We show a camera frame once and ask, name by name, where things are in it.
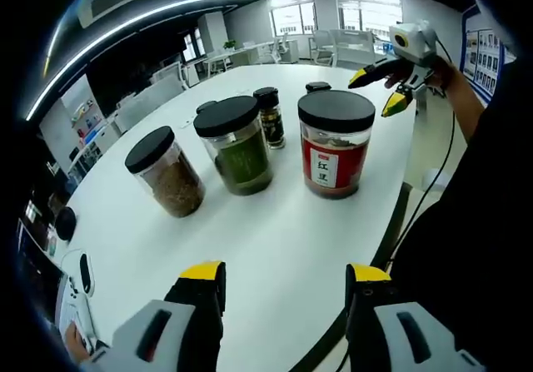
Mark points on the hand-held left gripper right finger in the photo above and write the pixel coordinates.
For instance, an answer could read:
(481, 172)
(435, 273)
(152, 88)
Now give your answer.
(399, 330)

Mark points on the green potted plant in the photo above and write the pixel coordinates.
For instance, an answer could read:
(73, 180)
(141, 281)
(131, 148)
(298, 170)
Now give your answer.
(229, 45)

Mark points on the white table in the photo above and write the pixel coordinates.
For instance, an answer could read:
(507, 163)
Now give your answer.
(270, 234)

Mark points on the small black lid condiment jar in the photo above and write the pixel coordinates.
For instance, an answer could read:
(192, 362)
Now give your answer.
(318, 87)
(205, 107)

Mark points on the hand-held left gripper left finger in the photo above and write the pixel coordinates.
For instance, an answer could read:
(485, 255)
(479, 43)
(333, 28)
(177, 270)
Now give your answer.
(175, 326)

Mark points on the red label ingredient jar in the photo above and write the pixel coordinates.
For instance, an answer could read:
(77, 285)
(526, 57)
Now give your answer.
(335, 155)

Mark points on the person's right hand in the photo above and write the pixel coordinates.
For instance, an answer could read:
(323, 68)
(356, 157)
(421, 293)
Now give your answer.
(440, 74)

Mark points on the dark computer monitor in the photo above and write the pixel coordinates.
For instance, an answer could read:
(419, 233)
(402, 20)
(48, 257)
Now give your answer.
(37, 272)

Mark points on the small dark condiment bottle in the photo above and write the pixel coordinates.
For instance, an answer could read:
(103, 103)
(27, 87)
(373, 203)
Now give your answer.
(272, 120)

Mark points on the white office desk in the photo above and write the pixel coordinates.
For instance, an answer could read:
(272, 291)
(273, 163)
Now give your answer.
(237, 56)

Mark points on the curved ceiling light strip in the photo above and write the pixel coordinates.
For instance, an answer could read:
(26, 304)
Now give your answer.
(125, 26)

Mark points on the white office chair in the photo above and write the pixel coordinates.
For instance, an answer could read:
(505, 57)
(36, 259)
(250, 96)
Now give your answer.
(322, 49)

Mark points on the black round speaker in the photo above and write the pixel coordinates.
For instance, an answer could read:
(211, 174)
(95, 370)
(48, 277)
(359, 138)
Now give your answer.
(66, 224)

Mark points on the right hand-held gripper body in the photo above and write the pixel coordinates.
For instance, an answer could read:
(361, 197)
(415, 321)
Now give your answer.
(413, 41)

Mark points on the white game controller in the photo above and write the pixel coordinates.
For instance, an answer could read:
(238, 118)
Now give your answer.
(77, 309)

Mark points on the wall poster board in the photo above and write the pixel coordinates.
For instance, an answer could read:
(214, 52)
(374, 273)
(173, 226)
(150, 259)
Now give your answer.
(485, 60)

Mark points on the person's left hand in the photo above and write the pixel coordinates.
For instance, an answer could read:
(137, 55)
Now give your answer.
(79, 345)

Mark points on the brown spice ingredient jar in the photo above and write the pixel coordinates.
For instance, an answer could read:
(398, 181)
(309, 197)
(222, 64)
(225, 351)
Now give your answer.
(175, 178)

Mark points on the green bean ingredient jar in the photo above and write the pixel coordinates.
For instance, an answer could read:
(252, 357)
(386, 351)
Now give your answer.
(243, 155)

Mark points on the person's dark clothing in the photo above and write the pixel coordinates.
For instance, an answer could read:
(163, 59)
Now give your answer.
(479, 243)

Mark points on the white display shelf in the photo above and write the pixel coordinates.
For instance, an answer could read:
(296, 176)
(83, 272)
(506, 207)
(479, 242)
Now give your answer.
(83, 132)

